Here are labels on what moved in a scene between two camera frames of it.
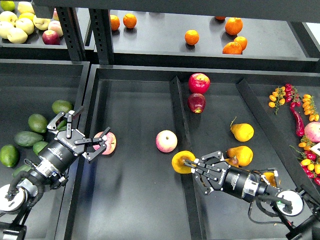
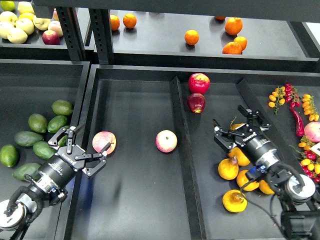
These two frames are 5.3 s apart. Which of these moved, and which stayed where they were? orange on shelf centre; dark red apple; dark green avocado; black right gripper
Moved: black right gripper
Stayed: dark green avocado; dark red apple; orange on shelf centre
